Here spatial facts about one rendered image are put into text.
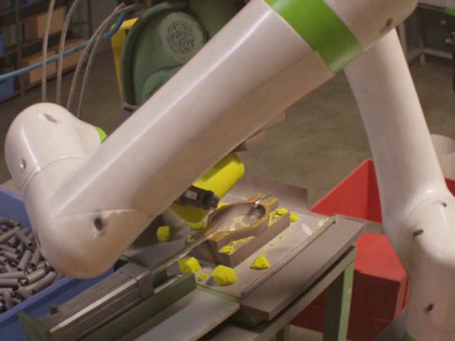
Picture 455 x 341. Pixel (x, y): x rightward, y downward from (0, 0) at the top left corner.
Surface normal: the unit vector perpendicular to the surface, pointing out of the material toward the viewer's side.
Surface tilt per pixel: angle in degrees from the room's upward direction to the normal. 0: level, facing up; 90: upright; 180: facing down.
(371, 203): 90
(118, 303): 90
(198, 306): 0
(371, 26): 112
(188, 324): 0
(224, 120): 98
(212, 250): 90
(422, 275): 89
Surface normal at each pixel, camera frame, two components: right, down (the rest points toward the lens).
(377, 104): -0.43, 0.54
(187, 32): -0.62, 0.37
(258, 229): 0.78, 0.19
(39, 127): 0.08, -0.52
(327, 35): 0.09, 0.49
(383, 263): -0.09, -0.91
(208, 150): 0.32, 0.63
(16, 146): -0.48, -0.14
